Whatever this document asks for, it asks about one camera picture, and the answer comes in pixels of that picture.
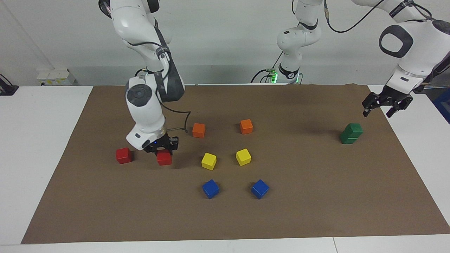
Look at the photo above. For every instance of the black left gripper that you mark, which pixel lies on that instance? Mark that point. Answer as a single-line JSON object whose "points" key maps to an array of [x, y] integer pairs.
{"points": [[392, 96]]}

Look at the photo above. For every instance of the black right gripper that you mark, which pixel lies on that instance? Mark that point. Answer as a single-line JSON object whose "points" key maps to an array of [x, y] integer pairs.
{"points": [[163, 143]]}

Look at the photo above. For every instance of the red wooden cube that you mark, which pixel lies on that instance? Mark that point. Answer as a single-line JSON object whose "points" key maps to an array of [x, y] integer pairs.
{"points": [[123, 155], [164, 159]]}

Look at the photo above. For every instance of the green wooden cube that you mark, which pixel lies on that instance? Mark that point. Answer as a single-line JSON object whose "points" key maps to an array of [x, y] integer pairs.
{"points": [[348, 140], [353, 128]]}

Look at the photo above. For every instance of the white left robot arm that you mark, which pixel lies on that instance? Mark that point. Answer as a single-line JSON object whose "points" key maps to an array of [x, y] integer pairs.
{"points": [[422, 52]]}

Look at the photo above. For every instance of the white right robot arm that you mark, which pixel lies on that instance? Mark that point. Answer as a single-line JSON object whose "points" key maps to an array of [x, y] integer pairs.
{"points": [[146, 112]]}

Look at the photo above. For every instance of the orange wooden cube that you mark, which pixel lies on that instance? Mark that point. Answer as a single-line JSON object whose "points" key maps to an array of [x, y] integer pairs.
{"points": [[246, 126], [198, 130]]}

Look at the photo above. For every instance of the yellow wooden cube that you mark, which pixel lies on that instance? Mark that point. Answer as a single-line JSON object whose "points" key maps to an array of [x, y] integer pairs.
{"points": [[209, 161], [243, 156]]}

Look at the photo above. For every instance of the blue bin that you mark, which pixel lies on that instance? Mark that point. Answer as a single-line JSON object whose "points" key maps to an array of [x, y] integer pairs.
{"points": [[443, 105]]}

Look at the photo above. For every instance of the blue wooden cube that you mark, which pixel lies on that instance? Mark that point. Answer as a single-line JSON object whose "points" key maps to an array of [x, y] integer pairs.
{"points": [[210, 188], [260, 188]]}

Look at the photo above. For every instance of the brown paper table mat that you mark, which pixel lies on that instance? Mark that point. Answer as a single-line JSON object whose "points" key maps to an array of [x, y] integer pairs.
{"points": [[140, 211]]}

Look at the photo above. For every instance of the black stand with rod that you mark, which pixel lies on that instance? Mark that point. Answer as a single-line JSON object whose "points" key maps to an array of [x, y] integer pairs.
{"points": [[441, 66]]}

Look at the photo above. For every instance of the green lit base connector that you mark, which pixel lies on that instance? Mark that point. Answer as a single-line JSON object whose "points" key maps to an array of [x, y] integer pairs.
{"points": [[272, 75]]}

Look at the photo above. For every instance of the white power strip box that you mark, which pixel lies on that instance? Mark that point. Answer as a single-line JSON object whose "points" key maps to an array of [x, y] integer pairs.
{"points": [[56, 77]]}

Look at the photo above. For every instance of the black clamp mount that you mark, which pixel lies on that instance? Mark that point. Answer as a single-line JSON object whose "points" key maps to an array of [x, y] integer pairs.
{"points": [[7, 89]]}

